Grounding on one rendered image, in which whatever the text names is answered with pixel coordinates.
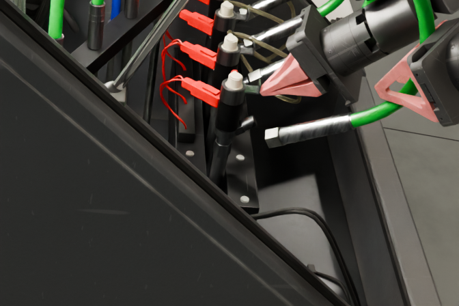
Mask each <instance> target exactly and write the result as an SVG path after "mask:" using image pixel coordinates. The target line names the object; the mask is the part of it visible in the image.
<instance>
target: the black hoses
mask: <svg viewBox="0 0 459 306"><path fill-rule="evenodd" d="M26 3H28V4H34V5H38V7H37V8H36V9H35V10H30V9H28V8H26V15H28V16H34V18H33V21H34V22H35V23H36V24H37V25H39V26H40V27H41V28H42V26H43V24H44V22H45V20H46V17H47V15H48V12H49V10H50V5H51V0H26ZM63 18H64V20H65V21H66V22H67V24H68V26H69V27H70V28H71V30H72V31H73V32H74V33H78V32H79V27H78V25H77V23H76V21H75V20H74V18H73V17H72V15H71V14H70V13H69V11H67V9H66V8H65V7H64V16H63Z"/></svg>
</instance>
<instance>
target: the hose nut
mask: <svg viewBox="0 0 459 306"><path fill-rule="evenodd" d="M280 128H281V127H277V128H272V129H268V130H266V131H265V141H266V143H267V145H268V147H269V148H274V147H278V146H282V145H286V144H283V143H282V142H281V140H280V138H279V130H280Z"/></svg>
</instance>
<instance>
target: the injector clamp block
mask: <svg viewBox="0 0 459 306"><path fill-rule="evenodd" d="M192 65H193V80H194V81H200V80H201V73H200V63H199V62H198V61H195V60H194V59H192ZM237 71H238V73H240V74H241V75H242V65H241V59H239V62H238V69H237ZM174 77H176V61H175V60H173V59H172V63H171V73H170V79H169V80H171V79H172V78H174ZM242 78H243V75H242ZM169 87H170V88H172V89H173V90H174V91H176V81H171V82H170V83H169ZM168 105H169V107H170V108H171V110H172V111H173V112H174V113H175V114H176V115H177V109H176V94H175V93H173V92H171V91H170V90H169V89H168ZM194 109H195V141H194V143H186V142H178V141H177V117H176V116H175V115H174V114H173V113H172V112H171V111H170V110H169V109H168V131H169V140H168V142H169V143H170V144H171V145H172V146H173V147H174V148H175V149H177V151H179V153H181V154H182V155H183V156H184V157H185V158H186V159H188V160H189V161H190V162H191V163H192V164H193V165H194V166H196V168H198V170H200V171H201V172H202V173H203V174H204V175H205V176H206V154H205V142H204V119H203V107H202V100H200V99H198V98H196V97H194ZM246 117H248V113H247V102H246V97H244V101H243V104H242V111H241V114H240V119H244V118H246ZM222 191H223V192H224V193H225V194H226V195H227V196H229V197H230V198H231V199H232V200H233V201H234V202H236V203H237V204H238V205H239V206H240V207H241V208H242V209H243V210H244V211H245V212H246V213H247V214H249V215H251V214H258V213H259V210H260V203H259V198H258V188H257V182H256V176H255V166H254V160H253V150H252V145H251V134H250V129H249V130H247V131H246V132H245V133H242V134H240V135H237V136H235V137H234V138H232V146H231V150H230V154H229V155H228V158H227V165H226V168H225V175H224V179H223V186H222Z"/></svg>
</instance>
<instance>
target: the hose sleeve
mask: <svg viewBox="0 0 459 306"><path fill-rule="evenodd" d="M351 114H352V113H351V112H350V113H344V114H338V115H332V116H331V117H326V118H322V119H319V120H313V121H309V122H303V123H298V124H292V125H289V126H285V127H281V128H280V130H279V138H280V140H281V142H282V143H283V144H288V143H296V142H298V141H304V140H308V139H313V138H317V137H323V136H327V135H333V134H338V133H344V132H346V131H350V130H355V127H354V126H353V125H352V122H351Z"/></svg>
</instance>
